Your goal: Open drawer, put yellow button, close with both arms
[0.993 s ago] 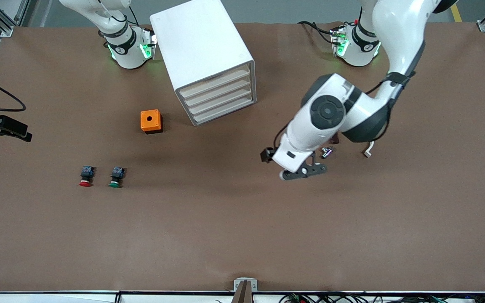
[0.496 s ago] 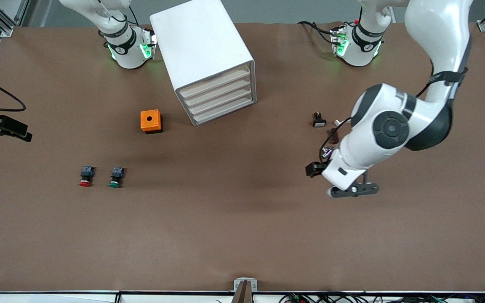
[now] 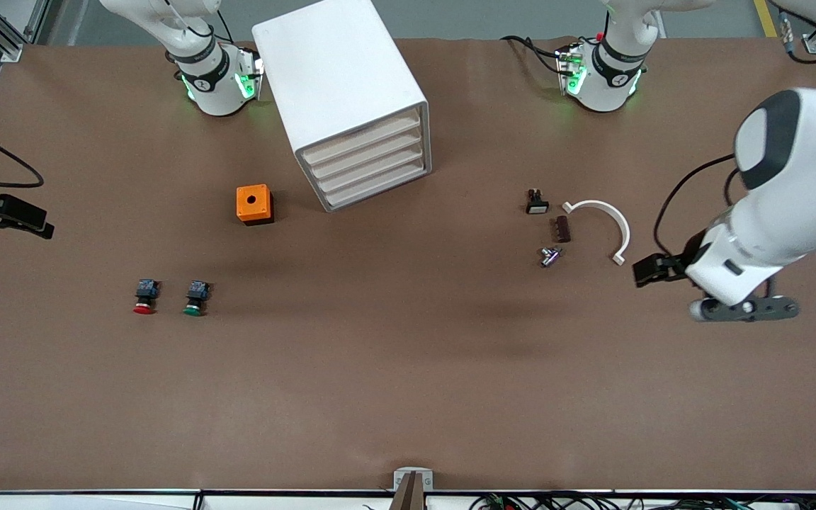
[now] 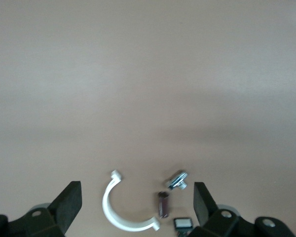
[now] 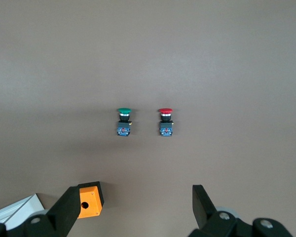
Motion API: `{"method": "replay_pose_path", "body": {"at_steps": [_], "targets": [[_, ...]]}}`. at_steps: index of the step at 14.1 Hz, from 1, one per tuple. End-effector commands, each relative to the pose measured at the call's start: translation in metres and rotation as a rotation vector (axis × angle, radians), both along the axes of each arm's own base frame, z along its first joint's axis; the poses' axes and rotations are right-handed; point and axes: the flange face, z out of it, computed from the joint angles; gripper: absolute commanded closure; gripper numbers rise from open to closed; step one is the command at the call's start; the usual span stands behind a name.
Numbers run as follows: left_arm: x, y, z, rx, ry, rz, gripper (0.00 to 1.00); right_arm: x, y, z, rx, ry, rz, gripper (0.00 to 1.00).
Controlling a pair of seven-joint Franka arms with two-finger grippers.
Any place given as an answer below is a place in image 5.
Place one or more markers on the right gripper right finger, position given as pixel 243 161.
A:
pixel 204 212

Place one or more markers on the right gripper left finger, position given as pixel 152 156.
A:
pixel 64 212

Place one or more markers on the red mushroom push button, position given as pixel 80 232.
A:
pixel 166 110

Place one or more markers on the green mushroom push button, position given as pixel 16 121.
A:
pixel 124 110

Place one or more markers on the orange button enclosure box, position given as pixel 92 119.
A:
pixel 91 202

